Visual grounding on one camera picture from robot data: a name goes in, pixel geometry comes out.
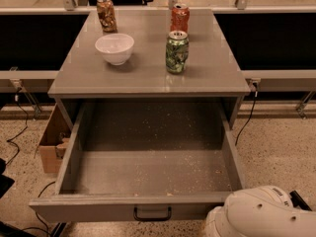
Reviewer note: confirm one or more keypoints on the grey top drawer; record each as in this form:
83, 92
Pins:
138, 161

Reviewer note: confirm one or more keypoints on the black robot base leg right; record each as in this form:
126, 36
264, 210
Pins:
297, 200

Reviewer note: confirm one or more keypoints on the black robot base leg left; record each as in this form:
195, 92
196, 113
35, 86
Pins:
58, 229

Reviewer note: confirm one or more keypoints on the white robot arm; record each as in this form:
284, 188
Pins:
266, 211

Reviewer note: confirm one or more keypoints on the grey drawer cabinet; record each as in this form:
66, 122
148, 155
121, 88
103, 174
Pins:
211, 69

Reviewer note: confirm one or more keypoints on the green soda can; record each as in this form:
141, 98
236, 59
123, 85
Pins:
177, 51

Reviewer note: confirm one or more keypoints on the white ceramic bowl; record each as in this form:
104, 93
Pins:
116, 49

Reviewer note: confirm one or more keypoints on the orange soda can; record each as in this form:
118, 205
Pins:
180, 17

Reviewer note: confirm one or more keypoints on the cardboard box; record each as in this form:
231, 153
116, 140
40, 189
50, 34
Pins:
53, 143

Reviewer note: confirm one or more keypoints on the brown patterned can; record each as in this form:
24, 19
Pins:
106, 14

